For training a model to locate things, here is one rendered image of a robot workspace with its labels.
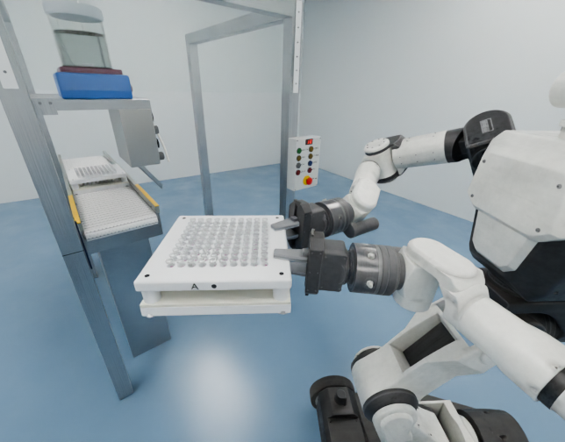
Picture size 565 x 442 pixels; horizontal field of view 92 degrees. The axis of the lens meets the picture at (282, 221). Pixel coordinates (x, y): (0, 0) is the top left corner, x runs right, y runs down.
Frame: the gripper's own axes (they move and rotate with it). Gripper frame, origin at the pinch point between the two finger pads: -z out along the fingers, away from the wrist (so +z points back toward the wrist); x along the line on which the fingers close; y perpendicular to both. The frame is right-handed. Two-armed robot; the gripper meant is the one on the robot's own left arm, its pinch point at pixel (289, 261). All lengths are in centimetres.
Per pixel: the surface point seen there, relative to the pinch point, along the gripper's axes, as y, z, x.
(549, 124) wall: 231, 216, -13
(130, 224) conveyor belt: 50, -65, 24
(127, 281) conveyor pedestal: 56, -77, 57
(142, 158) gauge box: 55, -58, -2
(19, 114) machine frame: 31, -76, -18
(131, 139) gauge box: 53, -60, -9
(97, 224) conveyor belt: 45, -75, 22
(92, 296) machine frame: 32, -73, 45
